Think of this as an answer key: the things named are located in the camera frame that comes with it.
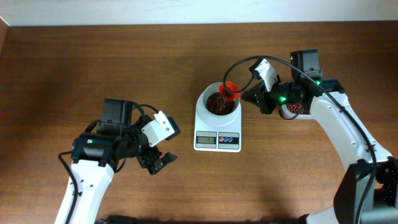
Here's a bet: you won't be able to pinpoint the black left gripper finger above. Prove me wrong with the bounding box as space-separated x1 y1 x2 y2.
148 160 165 174
160 152 178 165

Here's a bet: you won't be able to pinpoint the orange measuring scoop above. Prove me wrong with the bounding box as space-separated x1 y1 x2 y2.
218 81 241 101

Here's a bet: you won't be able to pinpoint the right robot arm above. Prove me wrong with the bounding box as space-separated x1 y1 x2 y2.
242 50 397 223

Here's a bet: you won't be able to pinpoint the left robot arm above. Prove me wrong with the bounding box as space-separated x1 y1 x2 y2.
55 99 180 223

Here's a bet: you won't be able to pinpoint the white digital kitchen scale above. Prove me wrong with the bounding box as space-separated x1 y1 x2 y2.
193 96 242 152

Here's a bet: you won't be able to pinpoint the white bowl on scale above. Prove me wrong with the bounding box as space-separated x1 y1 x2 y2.
199 82 240 116

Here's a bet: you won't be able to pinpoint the clear plastic bean container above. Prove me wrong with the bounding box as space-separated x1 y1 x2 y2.
278 105 313 120

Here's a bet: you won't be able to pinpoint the red beans in bowl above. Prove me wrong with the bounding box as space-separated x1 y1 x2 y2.
205 92 236 116

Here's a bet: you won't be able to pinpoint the black object at table edge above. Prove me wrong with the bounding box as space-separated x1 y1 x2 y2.
103 215 136 224

